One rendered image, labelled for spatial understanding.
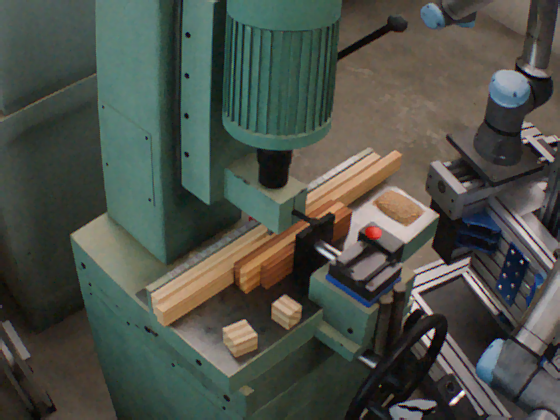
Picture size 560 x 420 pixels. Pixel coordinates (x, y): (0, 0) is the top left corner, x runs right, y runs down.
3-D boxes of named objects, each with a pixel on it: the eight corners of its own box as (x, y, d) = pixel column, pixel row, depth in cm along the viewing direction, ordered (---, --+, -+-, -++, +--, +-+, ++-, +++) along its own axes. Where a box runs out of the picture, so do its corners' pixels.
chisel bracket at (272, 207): (277, 242, 132) (280, 204, 126) (221, 203, 139) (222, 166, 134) (306, 223, 136) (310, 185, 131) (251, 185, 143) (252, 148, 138)
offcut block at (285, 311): (270, 318, 130) (271, 303, 127) (283, 308, 132) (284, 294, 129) (287, 330, 128) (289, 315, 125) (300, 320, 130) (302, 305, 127)
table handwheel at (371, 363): (473, 301, 134) (414, 408, 147) (397, 251, 144) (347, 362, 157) (397, 353, 113) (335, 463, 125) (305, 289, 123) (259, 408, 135)
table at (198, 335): (267, 427, 118) (268, 410, 114) (150, 329, 133) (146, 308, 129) (468, 256, 152) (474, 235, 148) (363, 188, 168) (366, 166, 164)
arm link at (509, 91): (476, 115, 181) (483, 72, 172) (500, 101, 188) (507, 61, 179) (509, 138, 175) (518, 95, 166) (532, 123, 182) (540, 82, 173)
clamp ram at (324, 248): (322, 292, 135) (327, 256, 129) (291, 270, 138) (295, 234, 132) (355, 267, 140) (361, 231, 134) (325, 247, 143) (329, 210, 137)
